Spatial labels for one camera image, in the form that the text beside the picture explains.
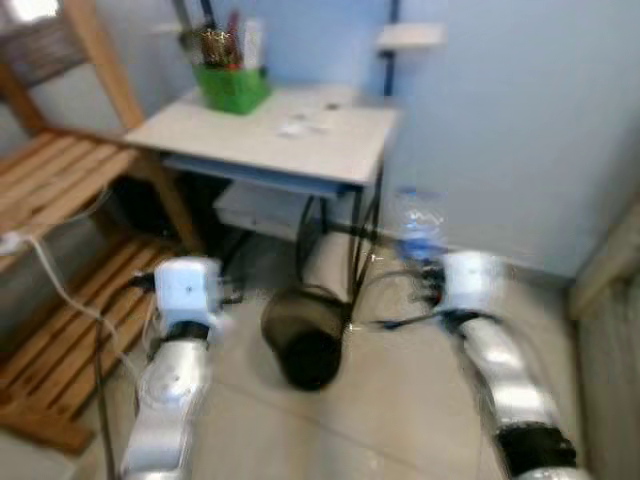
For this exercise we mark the grey quilted mattress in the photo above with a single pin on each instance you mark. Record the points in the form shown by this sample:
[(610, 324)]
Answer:
[(610, 400)]

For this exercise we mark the red pen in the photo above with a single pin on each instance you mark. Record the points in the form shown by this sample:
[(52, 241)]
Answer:
[(234, 40)]

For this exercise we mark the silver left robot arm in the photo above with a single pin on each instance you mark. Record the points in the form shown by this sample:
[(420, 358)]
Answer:
[(170, 390)]

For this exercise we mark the grey sliding keyboard tray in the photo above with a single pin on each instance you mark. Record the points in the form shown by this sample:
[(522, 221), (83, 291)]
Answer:
[(260, 175)]

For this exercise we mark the clear plastic water bottle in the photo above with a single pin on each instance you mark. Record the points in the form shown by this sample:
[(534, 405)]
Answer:
[(420, 225)]

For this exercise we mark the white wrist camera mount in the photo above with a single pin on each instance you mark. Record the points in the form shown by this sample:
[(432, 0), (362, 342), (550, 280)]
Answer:
[(188, 290), (472, 283)]

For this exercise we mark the wooden slatted rack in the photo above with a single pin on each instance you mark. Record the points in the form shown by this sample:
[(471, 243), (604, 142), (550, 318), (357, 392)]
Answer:
[(50, 180)]

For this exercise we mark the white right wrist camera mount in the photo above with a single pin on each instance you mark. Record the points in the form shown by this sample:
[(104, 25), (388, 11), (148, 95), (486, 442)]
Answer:
[(472, 283)]

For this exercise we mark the black waste bin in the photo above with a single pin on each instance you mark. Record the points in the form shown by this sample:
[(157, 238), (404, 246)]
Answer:
[(305, 350)]

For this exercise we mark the small white wood shelf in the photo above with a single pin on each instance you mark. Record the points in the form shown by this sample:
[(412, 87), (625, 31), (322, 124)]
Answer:
[(410, 37)]

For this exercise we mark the green pen holder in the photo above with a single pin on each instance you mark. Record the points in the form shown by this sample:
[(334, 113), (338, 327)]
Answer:
[(232, 90)]

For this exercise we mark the light wood desk black frame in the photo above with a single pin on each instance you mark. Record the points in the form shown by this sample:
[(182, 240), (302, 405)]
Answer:
[(250, 140)]

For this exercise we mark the white flat box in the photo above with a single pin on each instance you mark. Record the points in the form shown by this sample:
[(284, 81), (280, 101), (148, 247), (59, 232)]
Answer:
[(270, 212)]

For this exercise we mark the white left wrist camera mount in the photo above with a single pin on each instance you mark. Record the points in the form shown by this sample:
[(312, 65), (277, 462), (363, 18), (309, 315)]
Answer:
[(188, 290)]

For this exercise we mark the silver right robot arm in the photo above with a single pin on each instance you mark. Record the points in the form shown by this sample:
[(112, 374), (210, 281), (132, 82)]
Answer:
[(510, 380)]

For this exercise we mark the white tube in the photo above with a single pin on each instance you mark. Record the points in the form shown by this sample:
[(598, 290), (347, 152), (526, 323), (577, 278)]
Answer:
[(253, 45)]

